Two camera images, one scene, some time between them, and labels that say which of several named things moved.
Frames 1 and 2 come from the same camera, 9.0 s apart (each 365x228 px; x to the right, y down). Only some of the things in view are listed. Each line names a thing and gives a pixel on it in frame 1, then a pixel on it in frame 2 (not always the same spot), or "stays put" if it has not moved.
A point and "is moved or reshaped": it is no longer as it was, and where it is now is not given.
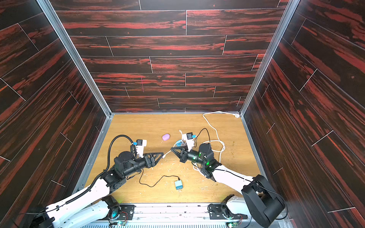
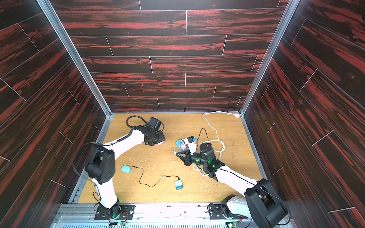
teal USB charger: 178,185 stays put
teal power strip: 178,144 stays put
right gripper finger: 183,147 → 183,152
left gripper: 148,160 → 162,138
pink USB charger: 178,143 is moved or reshaped
